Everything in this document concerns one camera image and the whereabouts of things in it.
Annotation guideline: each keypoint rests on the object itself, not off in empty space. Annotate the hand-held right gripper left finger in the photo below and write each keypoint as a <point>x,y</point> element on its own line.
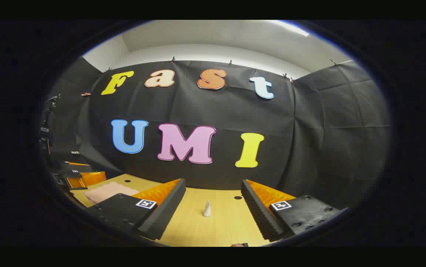
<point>165,211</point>

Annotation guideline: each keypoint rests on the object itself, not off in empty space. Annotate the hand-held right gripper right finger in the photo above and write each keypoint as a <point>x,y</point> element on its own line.
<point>259,215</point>

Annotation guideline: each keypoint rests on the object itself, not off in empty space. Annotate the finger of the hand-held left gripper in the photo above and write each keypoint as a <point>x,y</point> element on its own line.
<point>87,179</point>
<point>74,167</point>

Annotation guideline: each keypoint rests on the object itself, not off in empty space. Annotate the pink suitcase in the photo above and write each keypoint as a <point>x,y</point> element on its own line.
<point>105,192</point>

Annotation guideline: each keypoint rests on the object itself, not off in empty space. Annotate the white squeeze tube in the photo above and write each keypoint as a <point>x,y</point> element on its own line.
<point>207,210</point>

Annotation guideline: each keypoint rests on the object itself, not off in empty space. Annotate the black tripod stand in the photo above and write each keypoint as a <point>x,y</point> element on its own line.
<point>46,126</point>

